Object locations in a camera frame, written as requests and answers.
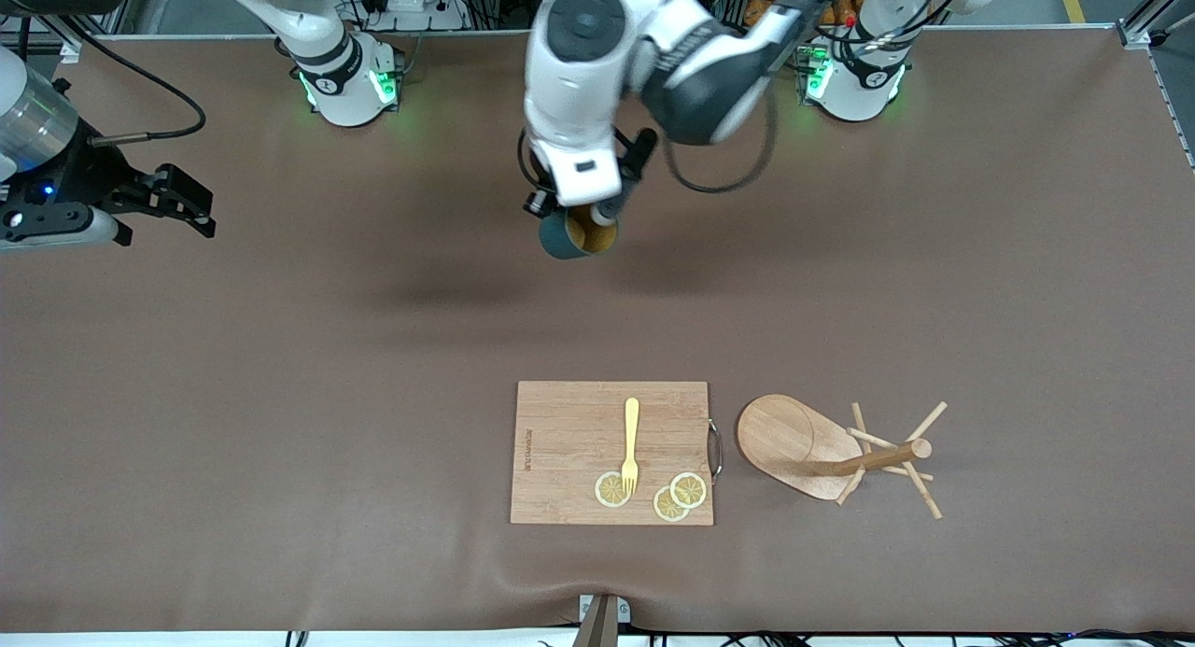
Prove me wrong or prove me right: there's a dark green mug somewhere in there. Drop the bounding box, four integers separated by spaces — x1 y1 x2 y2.
538 204 620 261

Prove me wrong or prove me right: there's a wooden mug tree rack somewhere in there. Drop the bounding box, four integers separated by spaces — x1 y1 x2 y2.
736 394 949 521

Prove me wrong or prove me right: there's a white power strip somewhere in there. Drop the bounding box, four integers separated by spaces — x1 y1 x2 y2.
369 0 468 32

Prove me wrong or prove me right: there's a wooden cutting board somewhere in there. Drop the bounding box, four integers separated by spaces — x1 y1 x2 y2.
510 380 715 527

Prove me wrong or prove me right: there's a yellow plastic fork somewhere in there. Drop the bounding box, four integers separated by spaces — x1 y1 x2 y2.
620 397 641 497

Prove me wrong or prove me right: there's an orange bag pile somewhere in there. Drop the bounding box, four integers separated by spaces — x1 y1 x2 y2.
747 0 865 30

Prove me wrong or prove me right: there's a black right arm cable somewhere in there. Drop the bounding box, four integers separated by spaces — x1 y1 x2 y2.
51 17 207 147

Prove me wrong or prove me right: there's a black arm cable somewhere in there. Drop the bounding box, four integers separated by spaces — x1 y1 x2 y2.
661 91 778 196
51 17 207 147

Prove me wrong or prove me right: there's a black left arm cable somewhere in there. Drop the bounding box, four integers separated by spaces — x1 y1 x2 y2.
661 91 778 196

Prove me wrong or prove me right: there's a grey metal edge bracket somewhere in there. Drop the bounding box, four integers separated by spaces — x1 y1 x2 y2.
577 593 632 626

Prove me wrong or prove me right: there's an aluminium frame corner post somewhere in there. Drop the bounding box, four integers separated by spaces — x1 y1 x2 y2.
1116 0 1195 50

